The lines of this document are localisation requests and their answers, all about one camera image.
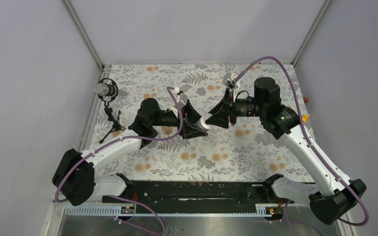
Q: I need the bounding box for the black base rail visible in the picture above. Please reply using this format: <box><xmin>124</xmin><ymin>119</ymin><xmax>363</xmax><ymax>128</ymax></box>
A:
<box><xmin>102</xmin><ymin>181</ymin><xmax>287</xmax><ymax>213</ymax></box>

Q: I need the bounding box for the floral table mat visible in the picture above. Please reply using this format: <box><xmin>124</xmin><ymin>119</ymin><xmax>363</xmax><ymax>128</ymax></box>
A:
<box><xmin>100</xmin><ymin>64</ymin><xmax>312</xmax><ymax>182</ymax></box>

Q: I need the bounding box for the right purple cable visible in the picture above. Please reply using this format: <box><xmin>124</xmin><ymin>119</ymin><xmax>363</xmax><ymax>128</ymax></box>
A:
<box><xmin>227</xmin><ymin>56</ymin><xmax>370</xmax><ymax>236</ymax></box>

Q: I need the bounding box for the microphone on tripod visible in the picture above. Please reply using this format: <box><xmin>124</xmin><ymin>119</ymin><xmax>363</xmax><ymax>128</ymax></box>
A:
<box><xmin>94</xmin><ymin>78</ymin><xmax>126</xmax><ymax>144</ymax></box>

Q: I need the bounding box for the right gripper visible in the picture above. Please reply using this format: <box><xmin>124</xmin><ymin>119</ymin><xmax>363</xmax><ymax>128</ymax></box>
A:
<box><xmin>206</xmin><ymin>88</ymin><xmax>266</xmax><ymax>128</ymax></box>

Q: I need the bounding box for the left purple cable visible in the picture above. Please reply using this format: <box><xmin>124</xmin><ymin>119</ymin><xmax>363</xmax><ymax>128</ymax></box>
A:
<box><xmin>54</xmin><ymin>86</ymin><xmax>185</xmax><ymax>236</ymax></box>

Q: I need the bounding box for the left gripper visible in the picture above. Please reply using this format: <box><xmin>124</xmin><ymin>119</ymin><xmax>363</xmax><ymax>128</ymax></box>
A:
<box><xmin>151</xmin><ymin>100</ymin><xmax>208</xmax><ymax>139</ymax></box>

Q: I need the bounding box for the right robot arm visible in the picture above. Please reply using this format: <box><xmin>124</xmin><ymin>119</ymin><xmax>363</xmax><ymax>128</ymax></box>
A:
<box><xmin>198</xmin><ymin>73</ymin><xmax>367</xmax><ymax>225</ymax></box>

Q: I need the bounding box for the purple cable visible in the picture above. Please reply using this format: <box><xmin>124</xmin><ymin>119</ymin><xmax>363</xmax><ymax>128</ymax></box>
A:
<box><xmin>54</xmin><ymin>86</ymin><xmax>185</xmax><ymax>236</ymax></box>
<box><xmin>227</xmin><ymin>56</ymin><xmax>370</xmax><ymax>236</ymax></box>

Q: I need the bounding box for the white slotted cable duct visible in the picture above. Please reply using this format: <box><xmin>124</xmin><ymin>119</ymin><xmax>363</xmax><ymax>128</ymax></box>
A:
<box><xmin>64</xmin><ymin>205</ymin><xmax>274</xmax><ymax>217</ymax></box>

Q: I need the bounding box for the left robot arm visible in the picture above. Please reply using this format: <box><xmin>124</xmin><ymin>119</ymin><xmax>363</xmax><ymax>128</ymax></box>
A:
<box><xmin>52</xmin><ymin>91</ymin><xmax>211</xmax><ymax>206</ymax></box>

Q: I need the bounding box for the colourful toy block stack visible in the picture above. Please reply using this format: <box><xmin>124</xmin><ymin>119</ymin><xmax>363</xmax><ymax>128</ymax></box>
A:
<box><xmin>302</xmin><ymin>114</ymin><xmax>310</xmax><ymax>123</ymax></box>

